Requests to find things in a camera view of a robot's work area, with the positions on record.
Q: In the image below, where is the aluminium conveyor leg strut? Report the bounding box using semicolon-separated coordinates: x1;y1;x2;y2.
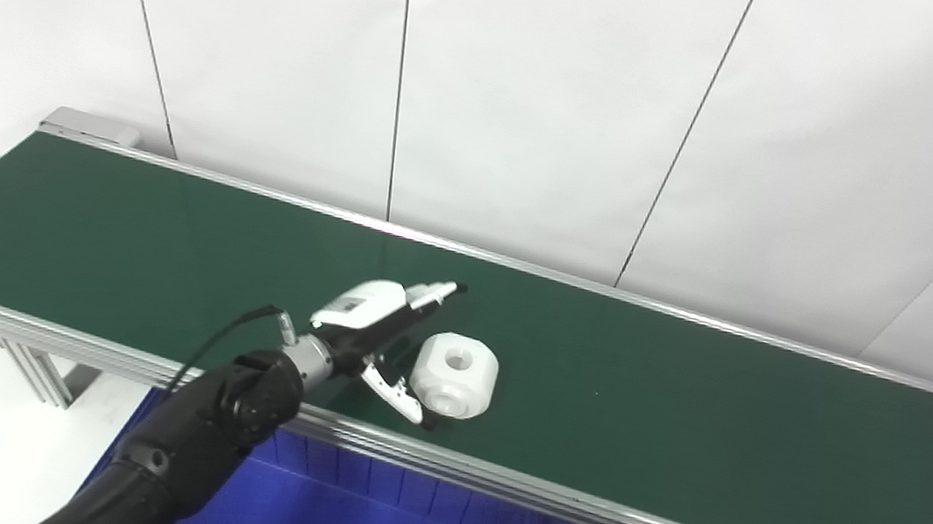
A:
0;334;106;414

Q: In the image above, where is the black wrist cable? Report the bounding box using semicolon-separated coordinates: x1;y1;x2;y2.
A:
164;292;301;408

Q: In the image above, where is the grey conveyor end box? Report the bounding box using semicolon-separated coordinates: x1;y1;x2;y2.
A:
39;104;143;150

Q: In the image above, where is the green conveyor belt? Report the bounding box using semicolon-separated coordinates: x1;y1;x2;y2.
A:
0;123;933;524

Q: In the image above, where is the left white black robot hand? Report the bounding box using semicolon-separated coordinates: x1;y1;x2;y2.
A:
298;264;470;433

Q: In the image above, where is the white cylindrical part with hole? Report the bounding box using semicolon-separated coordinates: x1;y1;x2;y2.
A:
405;328;504;424

